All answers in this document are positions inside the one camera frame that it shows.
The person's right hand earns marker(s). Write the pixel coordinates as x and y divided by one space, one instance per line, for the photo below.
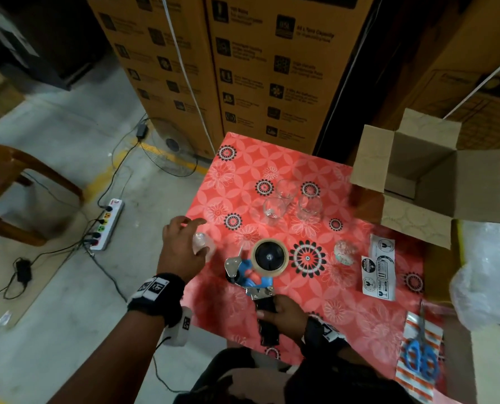
288 317

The person's left hand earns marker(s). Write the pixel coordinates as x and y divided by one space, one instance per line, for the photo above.
181 252

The tape dispenser with tape roll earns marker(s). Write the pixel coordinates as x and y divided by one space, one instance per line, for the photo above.
269 256

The black-white fragile sticker sheet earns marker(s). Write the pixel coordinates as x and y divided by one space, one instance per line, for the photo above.
378 269

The small cardboard box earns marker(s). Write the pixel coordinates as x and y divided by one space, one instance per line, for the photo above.
418 219

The bubble wrap bundle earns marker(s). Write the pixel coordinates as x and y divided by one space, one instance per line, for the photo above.
486 282

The person's left forearm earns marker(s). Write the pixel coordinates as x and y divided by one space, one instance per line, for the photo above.
107 366

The person's dark clothing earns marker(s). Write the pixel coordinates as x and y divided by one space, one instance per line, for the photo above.
258 384

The clear drinking glass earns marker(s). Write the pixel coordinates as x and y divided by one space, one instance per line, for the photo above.
310 206
278 202

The stack of Crompton cartons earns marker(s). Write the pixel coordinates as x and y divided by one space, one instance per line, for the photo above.
275 63

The flat brown cardboard box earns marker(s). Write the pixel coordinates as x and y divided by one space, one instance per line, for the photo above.
494 366

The black wristband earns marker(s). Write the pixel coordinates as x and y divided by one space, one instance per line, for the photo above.
321 336
153 298

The white power strip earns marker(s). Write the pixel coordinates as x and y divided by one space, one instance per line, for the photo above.
107 223

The black power adapter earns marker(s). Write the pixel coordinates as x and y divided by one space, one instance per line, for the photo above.
141 130
23 271

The packaged blue scissors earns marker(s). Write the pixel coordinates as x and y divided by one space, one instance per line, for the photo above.
418 353

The brown plastic chair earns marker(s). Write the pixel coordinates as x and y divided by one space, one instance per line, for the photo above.
14 176

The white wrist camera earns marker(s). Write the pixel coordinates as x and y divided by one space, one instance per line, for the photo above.
178 328

